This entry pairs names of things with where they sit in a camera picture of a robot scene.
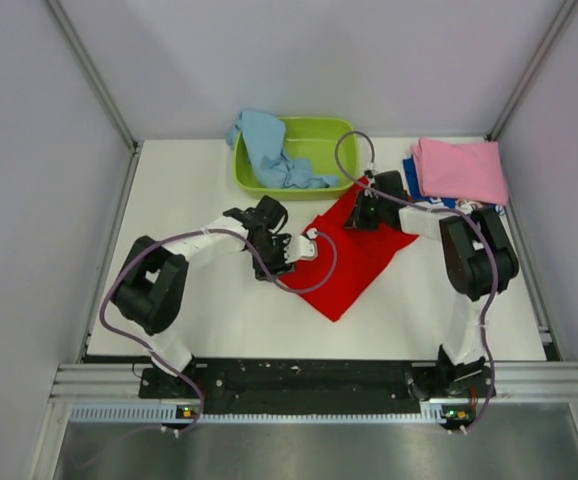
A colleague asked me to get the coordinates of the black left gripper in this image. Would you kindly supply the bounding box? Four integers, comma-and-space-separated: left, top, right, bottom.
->
248, 234, 295, 282

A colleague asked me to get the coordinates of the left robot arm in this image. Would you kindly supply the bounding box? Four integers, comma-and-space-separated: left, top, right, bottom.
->
110, 196, 294, 397

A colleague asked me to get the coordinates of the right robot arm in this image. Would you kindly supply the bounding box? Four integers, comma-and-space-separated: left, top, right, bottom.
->
345, 169, 519, 396

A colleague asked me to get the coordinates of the blue printed folded t shirt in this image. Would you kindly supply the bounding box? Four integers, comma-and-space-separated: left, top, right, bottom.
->
403, 156, 509, 208

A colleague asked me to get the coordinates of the green plastic basin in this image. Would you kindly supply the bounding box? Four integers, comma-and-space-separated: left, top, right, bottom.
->
232, 116, 359, 201

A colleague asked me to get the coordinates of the pink folded t shirt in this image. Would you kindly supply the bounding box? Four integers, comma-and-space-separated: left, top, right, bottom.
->
412, 138, 509, 206

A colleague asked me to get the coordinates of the light blue t shirt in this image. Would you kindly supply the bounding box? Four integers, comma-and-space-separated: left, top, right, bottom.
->
225, 109, 340, 189

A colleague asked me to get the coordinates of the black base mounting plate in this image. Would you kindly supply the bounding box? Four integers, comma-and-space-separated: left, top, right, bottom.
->
139, 357, 495, 414

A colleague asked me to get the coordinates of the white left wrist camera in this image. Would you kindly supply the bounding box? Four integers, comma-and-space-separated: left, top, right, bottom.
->
285, 228, 318, 263

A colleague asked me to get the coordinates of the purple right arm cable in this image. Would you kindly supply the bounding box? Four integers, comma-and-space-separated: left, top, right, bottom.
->
335, 130, 498, 436

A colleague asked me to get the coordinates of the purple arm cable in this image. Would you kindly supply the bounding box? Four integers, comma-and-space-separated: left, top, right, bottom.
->
335, 130, 498, 436
98, 227, 339, 436

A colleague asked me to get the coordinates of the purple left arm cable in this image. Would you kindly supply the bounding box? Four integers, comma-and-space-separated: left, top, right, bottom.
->
98, 227, 339, 436

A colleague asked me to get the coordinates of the grey slotted cable duct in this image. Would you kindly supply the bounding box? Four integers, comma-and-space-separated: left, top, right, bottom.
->
69, 403, 470, 425

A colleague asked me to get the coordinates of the aluminium frame post right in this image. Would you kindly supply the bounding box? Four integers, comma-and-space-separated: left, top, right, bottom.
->
485, 0, 578, 141

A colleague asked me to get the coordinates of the aluminium frame post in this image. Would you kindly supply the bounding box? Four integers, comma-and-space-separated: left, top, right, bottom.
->
42, 0, 139, 151
485, 0, 578, 141

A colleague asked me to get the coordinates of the aluminium frame post left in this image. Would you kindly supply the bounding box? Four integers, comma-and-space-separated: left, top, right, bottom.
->
42, 0, 139, 151

